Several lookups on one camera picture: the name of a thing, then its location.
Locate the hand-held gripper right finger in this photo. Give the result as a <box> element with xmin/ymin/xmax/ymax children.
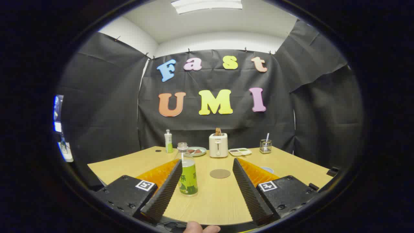
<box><xmin>232</xmin><ymin>158</ymin><xmax>321</xmax><ymax>226</ymax></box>

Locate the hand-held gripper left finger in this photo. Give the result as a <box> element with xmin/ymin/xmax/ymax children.
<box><xmin>93</xmin><ymin>159</ymin><xmax>183</xmax><ymax>224</ymax></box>

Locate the green label juice bottle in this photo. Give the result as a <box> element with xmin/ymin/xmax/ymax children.
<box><xmin>175</xmin><ymin>142</ymin><xmax>198</xmax><ymax>197</ymax></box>

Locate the round brown coaster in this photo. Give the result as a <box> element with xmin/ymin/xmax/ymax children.
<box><xmin>210</xmin><ymin>169</ymin><xmax>231</xmax><ymax>179</ymax></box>

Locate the small white green bottle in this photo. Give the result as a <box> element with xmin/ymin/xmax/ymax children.
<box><xmin>164</xmin><ymin>129</ymin><xmax>173</xmax><ymax>153</ymax></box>

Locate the wooden table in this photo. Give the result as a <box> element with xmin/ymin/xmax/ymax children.
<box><xmin>87</xmin><ymin>146</ymin><xmax>333</xmax><ymax>226</ymax></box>

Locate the white divided tray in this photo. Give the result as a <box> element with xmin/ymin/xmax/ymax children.
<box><xmin>228</xmin><ymin>148</ymin><xmax>252</xmax><ymax>157</ymax></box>

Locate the white toaster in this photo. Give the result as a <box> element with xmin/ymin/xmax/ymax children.
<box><xmin>209</xmin><ymin>133</ymin><xmax>229</xmax><ymax>158</ymax></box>

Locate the pale green plate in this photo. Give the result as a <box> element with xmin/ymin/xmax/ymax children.
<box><xmin>187</xmin><ymin>147</ymin><xmax>207</xmax><ymax>157</ymax></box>

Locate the black backdrop cloth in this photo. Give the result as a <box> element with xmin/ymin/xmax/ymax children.
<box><xmin>57</xmin><ymin>20</ymin><xmax>364</xmax><ymax>191</ymax></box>

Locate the computer monitor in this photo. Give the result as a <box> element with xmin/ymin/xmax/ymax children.
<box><xmin>53</xmin><ymin>94</ymin><xmax>64</xmax><ymax>133</ymax></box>

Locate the wire mesh holder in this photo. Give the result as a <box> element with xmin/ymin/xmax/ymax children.
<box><xmin>259</xmin><ymin>139</ymin><xmax>272</xmax><ymax>154</ymax></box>

